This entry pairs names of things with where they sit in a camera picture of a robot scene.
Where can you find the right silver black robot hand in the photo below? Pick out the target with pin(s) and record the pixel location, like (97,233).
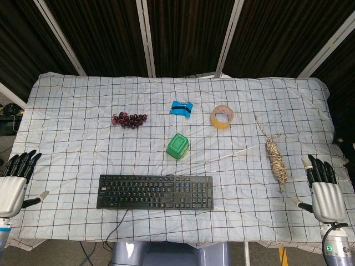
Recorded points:
(328,196)

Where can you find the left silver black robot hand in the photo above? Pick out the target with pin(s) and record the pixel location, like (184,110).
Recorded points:
(11,191)

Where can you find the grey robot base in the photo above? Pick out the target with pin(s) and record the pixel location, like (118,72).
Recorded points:
(169,253)

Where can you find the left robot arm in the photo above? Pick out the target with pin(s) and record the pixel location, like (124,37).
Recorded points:
(4,232)

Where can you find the black computer keyboard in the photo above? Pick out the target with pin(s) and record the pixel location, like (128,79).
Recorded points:
(155,191)

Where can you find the black equipment with yellow parts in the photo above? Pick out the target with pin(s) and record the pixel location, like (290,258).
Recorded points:
(8,116)

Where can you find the checked light blue tablecloth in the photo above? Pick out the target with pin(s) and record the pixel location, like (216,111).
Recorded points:
(83,155)

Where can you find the white table leg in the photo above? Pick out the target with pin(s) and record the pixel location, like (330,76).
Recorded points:
(247,253)

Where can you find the yellow adhesive tape roll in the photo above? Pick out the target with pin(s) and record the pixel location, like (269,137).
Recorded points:
(222,116)

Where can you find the bunch of dark red grapes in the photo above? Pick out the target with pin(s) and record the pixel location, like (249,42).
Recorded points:
(129,119)

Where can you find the green plastic box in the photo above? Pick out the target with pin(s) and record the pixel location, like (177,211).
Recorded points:
(178,147)

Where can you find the blue snack packet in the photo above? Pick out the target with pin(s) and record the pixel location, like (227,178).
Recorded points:
(181,108)

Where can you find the white folding screen frame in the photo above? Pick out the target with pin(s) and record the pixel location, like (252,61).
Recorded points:
(147,38)

